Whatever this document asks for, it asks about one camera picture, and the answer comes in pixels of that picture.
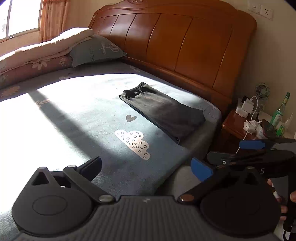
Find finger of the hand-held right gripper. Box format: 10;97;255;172
239;138;296;150
206;150;267;166

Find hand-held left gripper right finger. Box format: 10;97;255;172
178;158;264;205

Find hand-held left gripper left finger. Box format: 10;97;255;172
31;156;116;205

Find dark grey pants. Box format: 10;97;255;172
119;82;207;145

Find person's right hand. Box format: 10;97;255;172
267;178;289;221

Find white plug adapter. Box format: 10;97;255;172
243;120;263;136

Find dark glossy object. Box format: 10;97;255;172
261;119;277;139

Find wooden nightstand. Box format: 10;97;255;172
221;109;296;154

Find green glass bottle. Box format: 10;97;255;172
269;92;291;138

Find white charger block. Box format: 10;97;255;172
238;97;255;117

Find small white desk fan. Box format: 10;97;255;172
255;83;271;102

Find teal printed pillow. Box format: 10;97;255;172
69;34;127;68

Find wooden headboard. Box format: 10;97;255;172
87;0;258;120

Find folded floral quilt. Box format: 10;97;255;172
0;28;95;90

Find pink striped curtain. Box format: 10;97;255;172
39;0;70;42

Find window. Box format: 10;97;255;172
0;0;44;42

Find white charging cable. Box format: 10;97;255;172
235;96;259;154

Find white wall socket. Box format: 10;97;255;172
259;5;274;19

